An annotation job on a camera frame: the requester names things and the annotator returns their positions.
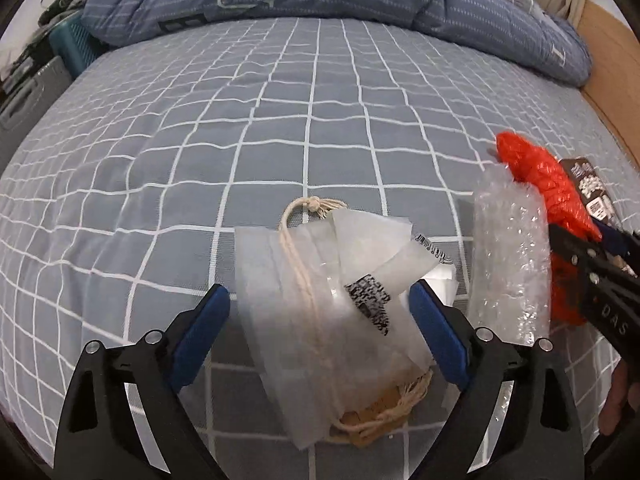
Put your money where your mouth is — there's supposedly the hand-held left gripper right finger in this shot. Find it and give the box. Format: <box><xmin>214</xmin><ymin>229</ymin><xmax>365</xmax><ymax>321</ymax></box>
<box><xmin>407</xmin><ymin>280</ymin><xmax>586</xmax><ymax>480</ymax></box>

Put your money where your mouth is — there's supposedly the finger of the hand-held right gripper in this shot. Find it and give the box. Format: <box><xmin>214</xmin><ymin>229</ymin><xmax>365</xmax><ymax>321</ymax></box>
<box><xmin>597</xmin><ymin>220</ymin><xmax>640</xmax><ymax>278</ymax></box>
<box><xmin>547</xmin><ymin>224</ymin><xmax>640</xmax><ymax>361</ymax></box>

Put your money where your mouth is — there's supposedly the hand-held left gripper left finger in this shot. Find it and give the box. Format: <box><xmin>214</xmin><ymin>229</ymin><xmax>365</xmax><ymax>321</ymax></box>
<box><xmin>54</xmin><ymin>284</ymin><xmax>232</xmax><ymax>480</ymax></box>

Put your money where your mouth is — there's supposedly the brown snack packet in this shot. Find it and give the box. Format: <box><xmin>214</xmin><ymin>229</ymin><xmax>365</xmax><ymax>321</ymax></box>
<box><xmin>559</xmin><ymin>157</ymin><xmax>626</xmax><ymax>241</ymax></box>

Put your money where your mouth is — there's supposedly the translucent white plastic bag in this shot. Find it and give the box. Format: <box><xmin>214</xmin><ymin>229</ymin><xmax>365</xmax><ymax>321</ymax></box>
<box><xmin>234</xmin><ymin>208</ymin><xmax>460</xmax><ymax>453</ymax></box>

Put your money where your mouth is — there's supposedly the red mesh net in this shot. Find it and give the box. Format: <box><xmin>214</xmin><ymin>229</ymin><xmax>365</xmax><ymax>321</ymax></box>
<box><xmin>492</xmin><ymin>131</ymin><xmax>603</xmax><ymax>326</ymax></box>

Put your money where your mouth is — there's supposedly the person's right hand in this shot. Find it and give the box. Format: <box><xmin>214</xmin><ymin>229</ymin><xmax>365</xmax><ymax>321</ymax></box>
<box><xmin>599</xmin><ymin>359</ymin><xmax>639</xmax><ymax>436</ymax></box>

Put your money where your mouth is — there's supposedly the clear bubble wrap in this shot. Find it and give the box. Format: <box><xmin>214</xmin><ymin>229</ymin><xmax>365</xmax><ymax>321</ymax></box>
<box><xmin>472</xmin><ymin>177</ymin><xmax>553</xmax><ymax>348</ymax></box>

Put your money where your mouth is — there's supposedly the wooden headboard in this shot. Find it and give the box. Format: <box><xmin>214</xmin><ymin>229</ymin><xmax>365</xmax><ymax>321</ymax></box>
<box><xmin>580</xmin><ymin>0</ymin><xmax>640</xmax><ymax>161</ymax></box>

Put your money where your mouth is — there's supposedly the grey checked bed sheet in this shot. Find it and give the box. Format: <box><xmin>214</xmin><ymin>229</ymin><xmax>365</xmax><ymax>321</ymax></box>
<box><xmin>0</xmin><ymin>15</ymin><xmax>640</xmax><ymax>480</ymax></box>

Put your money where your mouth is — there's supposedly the grey plastic case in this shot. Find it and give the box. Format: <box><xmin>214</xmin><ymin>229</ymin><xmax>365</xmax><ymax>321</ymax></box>
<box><xmin>0</xmin><ymin>55</ymin><xmax>76</xmax><ymax>131</ymax></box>

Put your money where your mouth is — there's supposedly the teal plastic crate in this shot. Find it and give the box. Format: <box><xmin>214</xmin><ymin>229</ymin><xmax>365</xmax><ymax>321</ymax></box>
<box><xmin>50</xmin><ymin>10</ymin><xmax>108</xmax><ymax>78</ymax></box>

